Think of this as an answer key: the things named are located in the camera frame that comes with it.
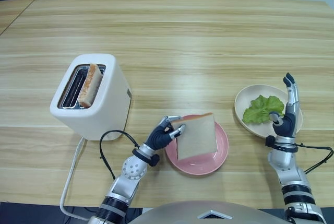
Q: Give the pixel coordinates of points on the cream toaster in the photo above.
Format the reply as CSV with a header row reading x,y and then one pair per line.
x,y
104,109

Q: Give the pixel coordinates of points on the green lettuce leaf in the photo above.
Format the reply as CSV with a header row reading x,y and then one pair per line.
x,y
263,109

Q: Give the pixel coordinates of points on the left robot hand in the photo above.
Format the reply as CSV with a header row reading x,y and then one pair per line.
x,y
159,136

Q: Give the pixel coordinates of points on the robot body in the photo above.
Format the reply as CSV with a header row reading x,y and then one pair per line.
x,y
201,213

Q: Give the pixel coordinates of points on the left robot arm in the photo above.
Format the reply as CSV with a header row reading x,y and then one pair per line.
x,y
125,182

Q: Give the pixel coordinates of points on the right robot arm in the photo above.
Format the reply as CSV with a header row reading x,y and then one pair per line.
x,y
292,179

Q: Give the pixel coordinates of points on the pink plate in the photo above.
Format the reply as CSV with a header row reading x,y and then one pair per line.
x,y
219,153

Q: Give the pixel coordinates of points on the cream plate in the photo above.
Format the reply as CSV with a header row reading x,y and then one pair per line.
x,y
250,127

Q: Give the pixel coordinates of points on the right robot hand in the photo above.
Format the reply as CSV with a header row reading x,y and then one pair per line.
x,y
288,123

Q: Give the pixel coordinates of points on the bread slice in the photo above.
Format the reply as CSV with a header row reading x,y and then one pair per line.
x,y
90,87
197,136

